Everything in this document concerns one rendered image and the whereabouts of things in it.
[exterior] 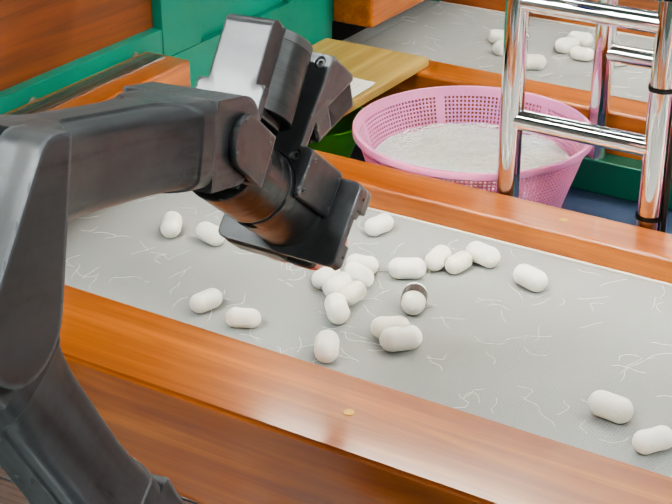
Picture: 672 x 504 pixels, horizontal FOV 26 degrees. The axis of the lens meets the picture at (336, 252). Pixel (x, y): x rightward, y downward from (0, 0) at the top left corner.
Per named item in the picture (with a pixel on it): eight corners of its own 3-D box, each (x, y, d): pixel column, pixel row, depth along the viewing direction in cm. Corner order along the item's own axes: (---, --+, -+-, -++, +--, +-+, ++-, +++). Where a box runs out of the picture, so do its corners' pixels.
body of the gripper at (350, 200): (257, 162, 111) (211, 127, 104) (373, 191, 106) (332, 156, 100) (227, 242, 110) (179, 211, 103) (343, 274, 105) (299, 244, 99)
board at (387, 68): (282, 153, 155) (282, 143, 155) (169, 126, 162) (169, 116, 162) (429, 66, 180) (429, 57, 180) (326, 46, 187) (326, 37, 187)
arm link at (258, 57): (228, 46, 105) (160, -28, 94) (337, 61, 102) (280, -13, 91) (184, 196, 103) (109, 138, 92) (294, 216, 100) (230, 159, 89)
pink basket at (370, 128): (623, 246, 155) (631, 163, 151) (379, 267, 151) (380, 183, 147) (544, 152, 179) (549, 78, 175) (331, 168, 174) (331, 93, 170)
